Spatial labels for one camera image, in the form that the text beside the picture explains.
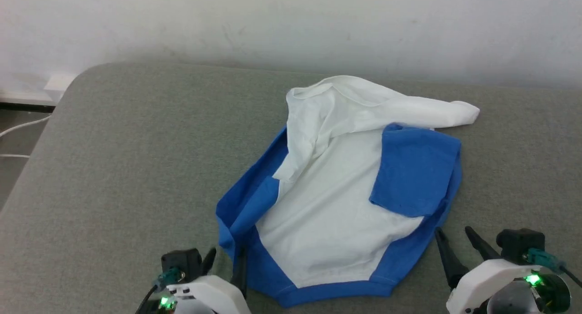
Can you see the black round wrist housing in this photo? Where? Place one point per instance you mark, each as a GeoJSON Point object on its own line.
{"type": "Point", "coordinates": [557, 296]}
{"type": "Point", "coordinates": [164, 302]}

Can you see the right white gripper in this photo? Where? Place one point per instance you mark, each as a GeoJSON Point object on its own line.
{"type": "Point", "coordinates": [477, 282]}

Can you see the right black round wrist housing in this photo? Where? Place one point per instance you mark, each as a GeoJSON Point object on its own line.
{"type": "Point", "coordinates": [557, 296]}

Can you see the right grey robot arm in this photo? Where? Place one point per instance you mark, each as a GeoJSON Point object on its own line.
{"type": "Point", "coordinates": [509, 305]}

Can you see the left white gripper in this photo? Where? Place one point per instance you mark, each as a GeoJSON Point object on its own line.
{"type": "Point", "coordinates": [213, 296]}

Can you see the blue and white garment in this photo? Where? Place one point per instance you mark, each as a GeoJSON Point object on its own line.
{"type": "Point", "coordinates": [332, 214]}

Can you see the white wall baseboard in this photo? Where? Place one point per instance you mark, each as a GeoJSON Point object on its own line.
{"type": "Point", "coordinates": [22, 97]}

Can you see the white wall box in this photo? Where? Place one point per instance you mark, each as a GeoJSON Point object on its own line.
{"type": "Point", "coordinates": [59, 83]}

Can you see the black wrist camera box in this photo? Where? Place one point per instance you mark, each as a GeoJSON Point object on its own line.
{"type": "Point", "coordinates": [182, 261]}
{"type": "Point", "coordinates": [518, 243]}

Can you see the right black wrist camera box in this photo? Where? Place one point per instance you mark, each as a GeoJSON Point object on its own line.
{"type": "Point", "coordinates": [518, 243]}

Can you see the left black wrist camera box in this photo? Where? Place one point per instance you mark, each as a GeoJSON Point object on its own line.
{"type": "Point", "coordinates": [182, 261]}

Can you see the black floor edge strip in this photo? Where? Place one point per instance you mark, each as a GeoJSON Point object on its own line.
{"type": "Point", "coordinates": [27, 108]}

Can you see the left black round wrist housing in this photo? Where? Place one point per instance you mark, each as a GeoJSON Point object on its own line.
{"type": "Point", "coordinates": [164, 302]}

